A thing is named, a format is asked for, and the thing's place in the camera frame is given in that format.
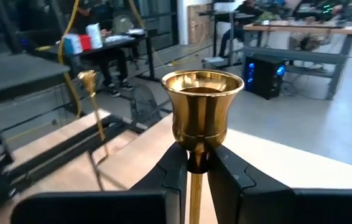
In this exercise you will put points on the black standing desk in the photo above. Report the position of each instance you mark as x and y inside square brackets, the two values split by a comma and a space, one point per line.
[214, 37]

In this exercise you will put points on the medium brass candlestick holder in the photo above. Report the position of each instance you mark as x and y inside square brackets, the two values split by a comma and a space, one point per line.
[201, 105]

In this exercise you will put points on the red box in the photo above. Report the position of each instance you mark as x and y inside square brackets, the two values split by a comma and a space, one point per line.
[86, 43]

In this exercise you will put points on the white and blue box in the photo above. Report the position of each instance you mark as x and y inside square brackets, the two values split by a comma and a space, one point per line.
[71, 45]

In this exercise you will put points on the tallest brass candlestick holder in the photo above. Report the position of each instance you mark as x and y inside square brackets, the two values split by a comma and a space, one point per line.
[88, 79]

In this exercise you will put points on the person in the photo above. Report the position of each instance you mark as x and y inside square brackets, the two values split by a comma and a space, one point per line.
[244, 9]
[334, 9]
[84, 21]

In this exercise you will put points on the white canister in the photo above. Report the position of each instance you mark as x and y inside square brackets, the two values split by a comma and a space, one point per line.
[94, 35]

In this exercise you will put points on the grey side table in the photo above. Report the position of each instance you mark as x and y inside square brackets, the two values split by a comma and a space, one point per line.
[14, 74]

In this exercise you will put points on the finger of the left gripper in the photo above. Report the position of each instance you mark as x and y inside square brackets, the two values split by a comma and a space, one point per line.
[173, 177]
[241, 199]

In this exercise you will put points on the green potted plant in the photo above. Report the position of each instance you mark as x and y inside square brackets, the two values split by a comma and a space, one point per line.
[267, 17]

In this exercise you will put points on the wooden shelf with black legs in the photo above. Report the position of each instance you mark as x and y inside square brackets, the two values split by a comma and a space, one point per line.
[272, 168]

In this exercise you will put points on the black table frame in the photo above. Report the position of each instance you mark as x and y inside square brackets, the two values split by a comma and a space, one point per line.
[70, 146]

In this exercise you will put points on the black computer tower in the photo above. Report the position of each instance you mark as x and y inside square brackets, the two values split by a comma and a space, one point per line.
[264, 77]

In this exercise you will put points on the wooden board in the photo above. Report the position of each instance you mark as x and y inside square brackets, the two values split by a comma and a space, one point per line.
[199, 25]

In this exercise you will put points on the wooden workbench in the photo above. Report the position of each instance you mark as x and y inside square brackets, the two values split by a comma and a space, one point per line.
[303, 29]

